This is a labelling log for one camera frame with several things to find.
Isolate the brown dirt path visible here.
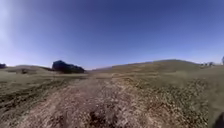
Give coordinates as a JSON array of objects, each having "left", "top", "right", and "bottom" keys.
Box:
[{"left": 6, "top": 73, "right": 148, "bottom": 128}]

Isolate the dark bushy tree clump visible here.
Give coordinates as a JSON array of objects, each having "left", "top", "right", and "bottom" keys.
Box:
[{"left": 51, "top": 59, "right": 86, "bottom": 75}]

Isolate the dry grassy hillside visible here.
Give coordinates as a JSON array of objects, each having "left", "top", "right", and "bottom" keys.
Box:
[{"left": 89, "top": 59, "right": 224, "bottom": 128}]

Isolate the dry grass field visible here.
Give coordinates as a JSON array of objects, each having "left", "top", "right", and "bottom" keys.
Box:
[{"left": 0, "top": 64, "right": 92, "bottom": 125}]

